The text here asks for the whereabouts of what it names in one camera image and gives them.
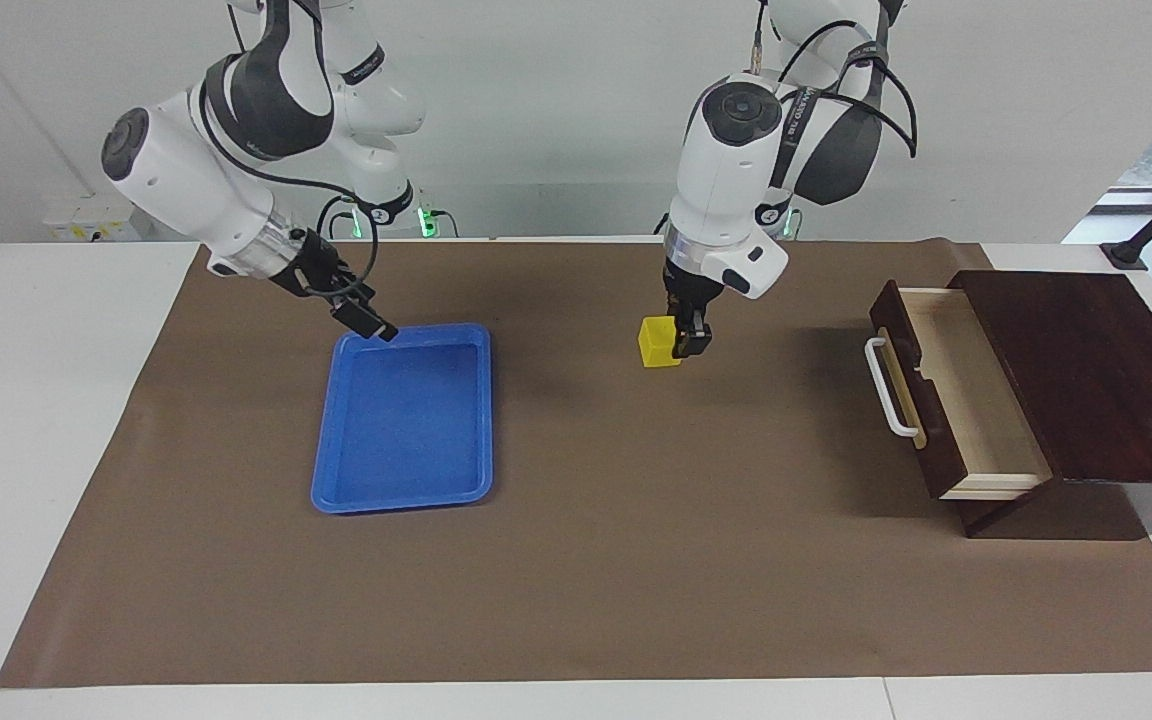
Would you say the black right base cable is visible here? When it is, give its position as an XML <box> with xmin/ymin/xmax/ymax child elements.
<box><xmin>316</xmin><ymin>195</ymin><xmax>357</xmax><ymax>241</ymax></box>

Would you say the yellow cube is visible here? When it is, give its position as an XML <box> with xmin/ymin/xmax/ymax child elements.
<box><xmin>638</xmin><ymin>316</ymin><xmax>683</xmax><ymax>369</ymax></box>

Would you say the brown table mat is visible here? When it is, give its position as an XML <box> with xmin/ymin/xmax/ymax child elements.
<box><xmin>0</xmin><ymin>238</ymin><xmax>1152</xmax><ymax>689</ymax></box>

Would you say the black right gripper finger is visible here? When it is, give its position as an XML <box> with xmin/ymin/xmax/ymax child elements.
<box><xmin>329</xmin><ymin>295</ymin><xmax>383</xmax><ymax>339</ymax></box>
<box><xmin>351</xmin><ymin>283</ymin><xmax>400</xmax><ymax>343</ymax></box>

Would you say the white power socket box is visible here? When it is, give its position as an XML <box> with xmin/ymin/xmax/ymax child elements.
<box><xmin>41</xmin><ymin>195</ymin><xmax>142</xmax><ymax>243</ymax></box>

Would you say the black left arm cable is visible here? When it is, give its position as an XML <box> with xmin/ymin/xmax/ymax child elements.
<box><xmin>751</xmin><ymin>0</ymin><xmax>920</xmax><ymax>159</ymax></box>

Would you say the white drawer handle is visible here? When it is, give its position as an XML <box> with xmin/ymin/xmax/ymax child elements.
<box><xmin>864</xmin><ymin>337</ymin><xmax>922</xmax><ymax>439</ymax></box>

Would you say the blue plastic tray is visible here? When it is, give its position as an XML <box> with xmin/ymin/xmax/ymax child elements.
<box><xmin>311</xmin><ymin>322</ymin><xmax>493</xmax><ymax>515</ymax></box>

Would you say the dark wooden drawer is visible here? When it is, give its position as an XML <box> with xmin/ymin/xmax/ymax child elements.
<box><xmin>864</xmin><ymin>280</ymin><xmax>1055</xmax><ymax>501</ymax></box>

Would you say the dark wooden cabinet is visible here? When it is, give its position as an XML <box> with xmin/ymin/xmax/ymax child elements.
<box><xmin>946</xmin><ymin>270</ymin><xmax>1152</xmax><ymax>539</ymax></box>

